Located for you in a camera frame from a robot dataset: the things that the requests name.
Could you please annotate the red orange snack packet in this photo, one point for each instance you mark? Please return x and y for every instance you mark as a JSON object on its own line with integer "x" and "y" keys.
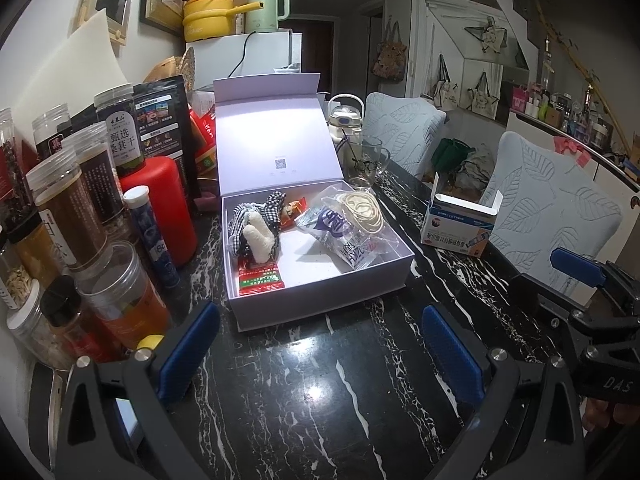
{"x": 292, "y": 212}

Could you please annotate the dark smartphone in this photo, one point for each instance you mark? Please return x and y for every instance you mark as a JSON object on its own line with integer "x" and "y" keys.
{"x": 45, "y": 400}

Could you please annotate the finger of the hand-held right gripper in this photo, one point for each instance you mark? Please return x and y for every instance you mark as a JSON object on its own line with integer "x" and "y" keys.
{"x": 577, "y": 266}

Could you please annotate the brown patterned tote bag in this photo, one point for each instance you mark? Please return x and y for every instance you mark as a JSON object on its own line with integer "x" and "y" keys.
{"x": 389, "y": 57}

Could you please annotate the tote bag on hanger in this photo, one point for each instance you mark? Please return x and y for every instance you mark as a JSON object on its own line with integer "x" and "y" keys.
{"x": 492, "y": 37}

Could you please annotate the pale green electric kettle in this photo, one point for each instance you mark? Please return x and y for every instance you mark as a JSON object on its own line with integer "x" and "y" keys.
{"x": 262, "y": 10}

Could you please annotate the cluster of clear food jars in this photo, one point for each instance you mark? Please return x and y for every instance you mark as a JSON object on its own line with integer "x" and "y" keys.
{"x": 65, "y": 200}

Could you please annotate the maroon pouch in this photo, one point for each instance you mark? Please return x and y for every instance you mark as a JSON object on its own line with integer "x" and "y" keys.
{"x": 207, "y": 202}

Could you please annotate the cluster of cosmetic bottles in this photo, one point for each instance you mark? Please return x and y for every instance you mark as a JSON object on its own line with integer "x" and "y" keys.
{"x": 570, "y": 112}

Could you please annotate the clear bag of rubber bands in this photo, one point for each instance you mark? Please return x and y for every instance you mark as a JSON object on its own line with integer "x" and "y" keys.
{"x": 362, "y": 207}

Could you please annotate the glass mug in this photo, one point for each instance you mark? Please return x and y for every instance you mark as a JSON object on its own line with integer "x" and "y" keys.
{"x": 365, "y": 165}

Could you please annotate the dark brown door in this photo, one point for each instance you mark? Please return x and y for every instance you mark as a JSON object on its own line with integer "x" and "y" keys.
{"x": 310, "y": 50}

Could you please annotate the yellow lemon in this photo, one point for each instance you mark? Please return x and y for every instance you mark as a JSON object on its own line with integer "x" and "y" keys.
{"x": 149, "y": 342}

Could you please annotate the blue white carton box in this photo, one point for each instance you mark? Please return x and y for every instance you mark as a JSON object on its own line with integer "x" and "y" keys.
{"x": 455, "y": 232}

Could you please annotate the yellow cooking pot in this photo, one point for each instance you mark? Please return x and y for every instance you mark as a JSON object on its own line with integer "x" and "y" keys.
{"x": 207, "y": 20}

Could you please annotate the lavender gift box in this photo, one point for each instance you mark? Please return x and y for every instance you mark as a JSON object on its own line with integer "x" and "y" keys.
{"x": 280, "y": 130}

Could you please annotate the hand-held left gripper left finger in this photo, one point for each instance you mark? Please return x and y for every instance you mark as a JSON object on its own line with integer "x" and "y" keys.
{"x": 190, "y": 350}

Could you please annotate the black printed pouch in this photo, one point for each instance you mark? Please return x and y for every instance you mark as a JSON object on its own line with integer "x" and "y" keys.
{"x": 162, "y": 120}

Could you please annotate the white foam board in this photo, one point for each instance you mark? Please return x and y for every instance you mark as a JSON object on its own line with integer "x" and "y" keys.
{"x": 75, "y": 70}

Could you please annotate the blue tablet tube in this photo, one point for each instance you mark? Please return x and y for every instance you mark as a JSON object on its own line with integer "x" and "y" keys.
{"x": 152, "y": 240}

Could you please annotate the dark green bag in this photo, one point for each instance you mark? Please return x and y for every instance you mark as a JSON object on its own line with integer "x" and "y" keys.
{"x": 450, "y": 152}

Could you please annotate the light blue covered chair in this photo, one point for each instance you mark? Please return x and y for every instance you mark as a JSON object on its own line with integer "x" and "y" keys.
{"x": 400, "y": 127}
{"x": 550, "y": 205}

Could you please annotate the gingham cloth with plush balls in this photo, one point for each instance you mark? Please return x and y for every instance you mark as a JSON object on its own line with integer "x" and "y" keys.
{"x": 272, "y": 210}

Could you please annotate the person's right hand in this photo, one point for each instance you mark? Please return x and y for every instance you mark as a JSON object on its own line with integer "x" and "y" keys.
{"x": 612, "y": 412}

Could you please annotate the purple white snack pouch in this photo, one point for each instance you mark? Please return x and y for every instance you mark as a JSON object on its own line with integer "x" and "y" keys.
{"x": 335, "y": 230}

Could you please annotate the white canvas tote bag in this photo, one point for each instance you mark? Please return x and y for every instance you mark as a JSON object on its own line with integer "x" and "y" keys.
{"x": 484, "y": 102}
{"x": 446, "y": 92}

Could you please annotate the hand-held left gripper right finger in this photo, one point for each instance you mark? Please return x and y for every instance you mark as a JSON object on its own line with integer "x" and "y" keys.
{"x": 452, "y": 355}

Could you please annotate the white mini fridge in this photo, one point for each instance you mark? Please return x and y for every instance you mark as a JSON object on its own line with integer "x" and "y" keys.
{"x": 270, "y": 52}

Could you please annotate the woven basket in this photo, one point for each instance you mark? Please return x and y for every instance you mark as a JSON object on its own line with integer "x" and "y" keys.
{"x": 170, "y": 72}

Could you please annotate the bamboo pole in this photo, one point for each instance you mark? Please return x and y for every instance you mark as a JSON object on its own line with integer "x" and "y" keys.
{"x": 575, "y": 55}

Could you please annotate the red packaging bag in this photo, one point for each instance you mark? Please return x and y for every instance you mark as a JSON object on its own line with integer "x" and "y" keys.
{"x": 204, "y": 140}

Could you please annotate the red bottle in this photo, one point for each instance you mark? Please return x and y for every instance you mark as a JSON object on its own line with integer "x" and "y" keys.
{"x": 165, "y": 200}

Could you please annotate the red green snack packet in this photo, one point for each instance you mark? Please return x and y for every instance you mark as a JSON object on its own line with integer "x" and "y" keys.
{"x": 260, "y": 280}

